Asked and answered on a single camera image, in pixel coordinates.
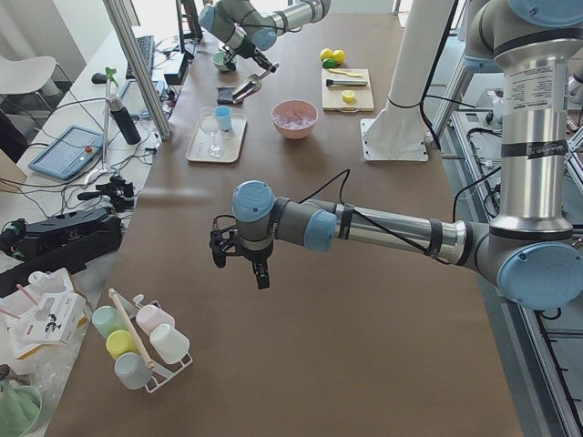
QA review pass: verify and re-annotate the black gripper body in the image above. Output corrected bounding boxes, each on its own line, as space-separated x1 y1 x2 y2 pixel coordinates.
235 39 279 73
229 229 273 264

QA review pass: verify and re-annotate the steel ice scoop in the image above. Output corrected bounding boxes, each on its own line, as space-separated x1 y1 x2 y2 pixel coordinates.
232 70 271 104

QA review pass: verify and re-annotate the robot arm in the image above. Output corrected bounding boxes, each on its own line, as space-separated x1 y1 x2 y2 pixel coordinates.
210 1 582 310
199 0 331 72

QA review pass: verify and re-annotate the light blue cup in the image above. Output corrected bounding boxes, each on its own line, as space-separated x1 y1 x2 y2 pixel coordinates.
214 106 232 132

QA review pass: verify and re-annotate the clear ice cubes pile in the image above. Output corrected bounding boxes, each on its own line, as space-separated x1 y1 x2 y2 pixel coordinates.
272 110 316 130

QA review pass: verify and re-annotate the pink rack cup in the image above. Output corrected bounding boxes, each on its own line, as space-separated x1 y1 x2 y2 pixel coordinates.
136 304 175 335

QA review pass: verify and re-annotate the yellow rack cup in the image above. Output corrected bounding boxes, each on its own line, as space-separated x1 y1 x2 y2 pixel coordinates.
106 330 138 361

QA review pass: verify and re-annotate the green rack cup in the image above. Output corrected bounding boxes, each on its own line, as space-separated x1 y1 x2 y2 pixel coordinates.
91 306 126 340

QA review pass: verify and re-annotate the grey-blue rack cup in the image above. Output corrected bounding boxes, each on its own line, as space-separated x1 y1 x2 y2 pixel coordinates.
114 352 152 390

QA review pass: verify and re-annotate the green bowl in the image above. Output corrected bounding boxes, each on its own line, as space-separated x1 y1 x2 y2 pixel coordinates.
212 51 237 73

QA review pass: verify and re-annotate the grey folded cloth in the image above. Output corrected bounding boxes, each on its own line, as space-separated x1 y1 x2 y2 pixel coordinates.
217 86 244 106

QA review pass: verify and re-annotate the yellow lemon far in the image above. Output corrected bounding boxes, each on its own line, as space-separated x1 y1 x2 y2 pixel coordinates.
320 47 333 61

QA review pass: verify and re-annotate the yellow lemon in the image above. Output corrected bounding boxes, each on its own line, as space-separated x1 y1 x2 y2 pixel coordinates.
320 47 333 61
332 49 346 65

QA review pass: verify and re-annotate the clear wine glass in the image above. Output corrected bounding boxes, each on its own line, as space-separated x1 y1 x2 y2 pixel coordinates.
199 107 225 158

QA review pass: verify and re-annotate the green lime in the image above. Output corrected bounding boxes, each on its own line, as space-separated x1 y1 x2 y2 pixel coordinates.
322 58 337 69

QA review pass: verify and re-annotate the pink bowl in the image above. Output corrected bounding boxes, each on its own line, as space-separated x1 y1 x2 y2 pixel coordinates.
271 99 318 139

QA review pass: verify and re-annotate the yellow lemon near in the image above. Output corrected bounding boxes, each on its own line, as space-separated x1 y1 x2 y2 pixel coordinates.
332 49 346 65

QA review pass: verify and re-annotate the cream serving tray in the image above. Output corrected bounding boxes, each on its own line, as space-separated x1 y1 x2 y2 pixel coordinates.
186 114 247 164

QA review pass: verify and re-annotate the black keyboard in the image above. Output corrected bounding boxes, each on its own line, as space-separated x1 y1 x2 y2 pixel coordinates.
135 36 156 76

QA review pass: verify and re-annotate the bamboo cutting board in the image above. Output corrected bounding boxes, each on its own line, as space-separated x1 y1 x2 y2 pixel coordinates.
322 68 374 112

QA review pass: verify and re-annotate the yellow plastic knife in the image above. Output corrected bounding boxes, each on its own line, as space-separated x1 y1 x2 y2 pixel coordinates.
327 68 363 77

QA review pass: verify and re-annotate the half lemon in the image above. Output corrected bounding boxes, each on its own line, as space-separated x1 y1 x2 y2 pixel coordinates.
342 90 355 102

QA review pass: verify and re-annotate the black water bottle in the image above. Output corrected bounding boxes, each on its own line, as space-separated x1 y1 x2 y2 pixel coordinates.
106 94 141 145

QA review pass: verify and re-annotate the black computer mouse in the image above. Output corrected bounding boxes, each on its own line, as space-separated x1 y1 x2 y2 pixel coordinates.
91 73 107 85

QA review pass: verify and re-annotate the blue teach pendant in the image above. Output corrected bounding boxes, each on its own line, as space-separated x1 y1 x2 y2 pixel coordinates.
28 126 103 181

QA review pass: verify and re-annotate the white product box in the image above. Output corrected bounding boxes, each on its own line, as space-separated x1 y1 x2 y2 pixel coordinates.
23 292 87 346

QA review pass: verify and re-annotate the white chair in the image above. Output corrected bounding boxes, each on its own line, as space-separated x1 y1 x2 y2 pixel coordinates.
1 56 58 111

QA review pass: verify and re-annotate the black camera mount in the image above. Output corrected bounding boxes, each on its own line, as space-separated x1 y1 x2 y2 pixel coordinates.
209 214 239 269

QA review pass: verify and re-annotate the aluminium frame post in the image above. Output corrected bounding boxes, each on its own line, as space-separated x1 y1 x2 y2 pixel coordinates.
103 0 171 140

